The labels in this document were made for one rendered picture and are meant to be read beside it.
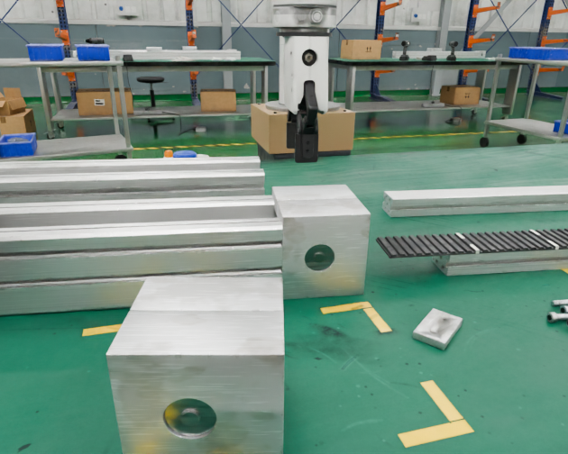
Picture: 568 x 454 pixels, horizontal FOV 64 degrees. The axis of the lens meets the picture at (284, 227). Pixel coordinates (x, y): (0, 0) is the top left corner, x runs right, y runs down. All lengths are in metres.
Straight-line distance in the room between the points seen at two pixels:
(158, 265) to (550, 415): 0.36
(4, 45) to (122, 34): 1.69
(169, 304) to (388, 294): 0.27
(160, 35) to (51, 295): 7.75
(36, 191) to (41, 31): 7.66
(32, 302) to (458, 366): 0.40
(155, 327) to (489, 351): 0.30
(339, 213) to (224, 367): 0.24
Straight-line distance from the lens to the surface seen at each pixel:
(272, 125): 1.09
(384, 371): 0.41
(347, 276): 0.50
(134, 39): 8.18
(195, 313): 0.30
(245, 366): 0.27
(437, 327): 0.46
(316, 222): 0.46
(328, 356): 0.42
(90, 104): 5.48
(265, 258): 0.47
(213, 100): 5.50
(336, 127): 1.14
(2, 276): 0.51
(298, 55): 0.62
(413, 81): 9.49
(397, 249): 0.54
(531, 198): 0.84
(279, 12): 0.64
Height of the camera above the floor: 1.04
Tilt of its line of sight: 23 degrees down
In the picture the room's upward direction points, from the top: 1 degrees clockwise
